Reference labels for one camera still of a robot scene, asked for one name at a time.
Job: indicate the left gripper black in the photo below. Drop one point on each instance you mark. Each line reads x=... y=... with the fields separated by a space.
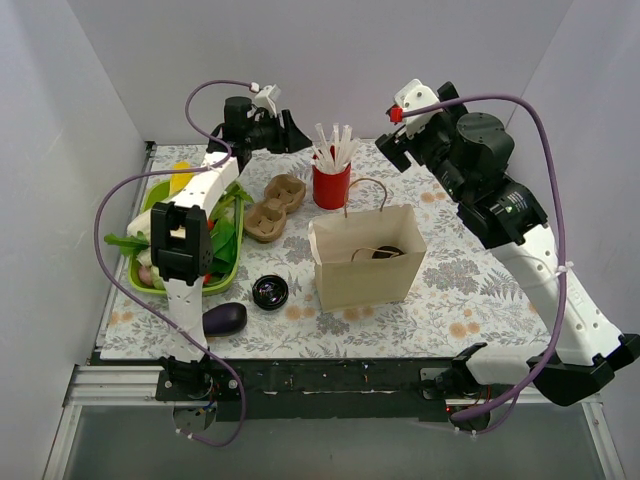
x=285 y=131

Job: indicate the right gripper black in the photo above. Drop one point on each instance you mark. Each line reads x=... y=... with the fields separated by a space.
x=400 y=148

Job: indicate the black plastic cup lid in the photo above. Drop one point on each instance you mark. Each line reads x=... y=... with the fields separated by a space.
x=386 y=252

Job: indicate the brown paper bag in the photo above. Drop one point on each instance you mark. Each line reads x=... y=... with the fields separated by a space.
x=341 y=244

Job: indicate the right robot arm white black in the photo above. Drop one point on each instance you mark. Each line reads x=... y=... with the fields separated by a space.
x=468 y=154

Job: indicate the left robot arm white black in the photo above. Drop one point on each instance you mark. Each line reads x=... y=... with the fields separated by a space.
x=181 y=247

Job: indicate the red cup holder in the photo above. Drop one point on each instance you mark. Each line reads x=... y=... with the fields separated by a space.
x=330 y=190

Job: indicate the green leafy vegetables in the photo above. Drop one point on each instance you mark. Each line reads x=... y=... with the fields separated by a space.
x=137 y=245

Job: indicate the green plastic basket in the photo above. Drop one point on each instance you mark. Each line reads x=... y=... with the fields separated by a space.
x=227 y=257

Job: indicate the spare black cup lid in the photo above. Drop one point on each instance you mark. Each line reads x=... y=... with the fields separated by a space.
x=270 y=292

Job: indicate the purple eggplant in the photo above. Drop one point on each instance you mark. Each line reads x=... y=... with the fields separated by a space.
x=224 y=320

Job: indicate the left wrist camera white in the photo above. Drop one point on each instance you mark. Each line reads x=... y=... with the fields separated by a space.
x=266 y=99

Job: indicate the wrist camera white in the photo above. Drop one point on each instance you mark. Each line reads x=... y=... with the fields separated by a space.
x=266 y=99
x=412 y=97

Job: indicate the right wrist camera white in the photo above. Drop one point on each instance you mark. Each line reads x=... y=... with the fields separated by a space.
x=412 y=97

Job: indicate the aluminium frame rail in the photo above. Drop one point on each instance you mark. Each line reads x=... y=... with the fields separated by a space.
x=129 y=422

